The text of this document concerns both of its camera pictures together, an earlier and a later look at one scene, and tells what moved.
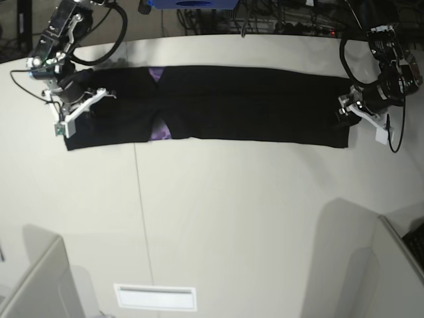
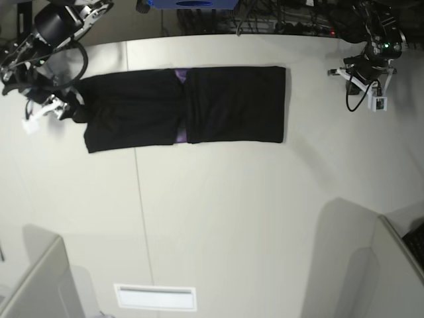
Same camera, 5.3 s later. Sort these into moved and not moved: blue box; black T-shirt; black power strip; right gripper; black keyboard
Moved: right gripper; black T-shirt
Not moved: black keyboard; blue box; black power strip
